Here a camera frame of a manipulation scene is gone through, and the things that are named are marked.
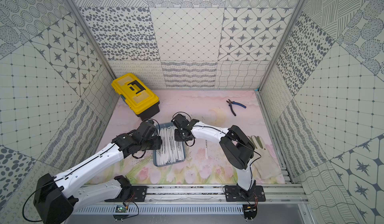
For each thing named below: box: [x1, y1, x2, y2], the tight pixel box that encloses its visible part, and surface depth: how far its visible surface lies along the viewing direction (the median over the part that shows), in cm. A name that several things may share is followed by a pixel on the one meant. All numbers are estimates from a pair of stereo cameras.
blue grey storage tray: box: [153, 122, 186, 167], surface depth 88 cm
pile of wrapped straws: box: [205, 139, 208, 159], surface depth 90 cm
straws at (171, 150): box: [156, 126, 185, 165], surface depth 88 cm
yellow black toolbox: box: [111, 73, 160, 121], surface depth 97 cm
